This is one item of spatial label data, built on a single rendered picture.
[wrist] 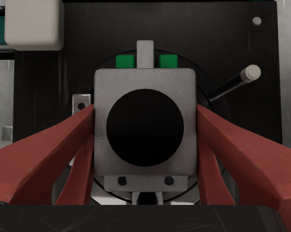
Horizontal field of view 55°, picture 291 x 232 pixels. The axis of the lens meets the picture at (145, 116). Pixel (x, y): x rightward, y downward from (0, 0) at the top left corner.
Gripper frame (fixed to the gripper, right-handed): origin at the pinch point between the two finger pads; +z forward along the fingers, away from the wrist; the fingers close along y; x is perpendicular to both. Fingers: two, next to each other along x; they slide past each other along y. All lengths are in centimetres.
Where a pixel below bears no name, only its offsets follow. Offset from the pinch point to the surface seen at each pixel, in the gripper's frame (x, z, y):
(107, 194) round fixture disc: 10.5, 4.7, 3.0
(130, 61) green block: 0.0, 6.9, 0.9
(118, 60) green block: 0.0, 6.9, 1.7
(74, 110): 4.5, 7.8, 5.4
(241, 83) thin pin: 0.1, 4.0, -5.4
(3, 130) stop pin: 8.1, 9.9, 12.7
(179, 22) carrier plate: 0.3, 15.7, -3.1
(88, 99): 3.8, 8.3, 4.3
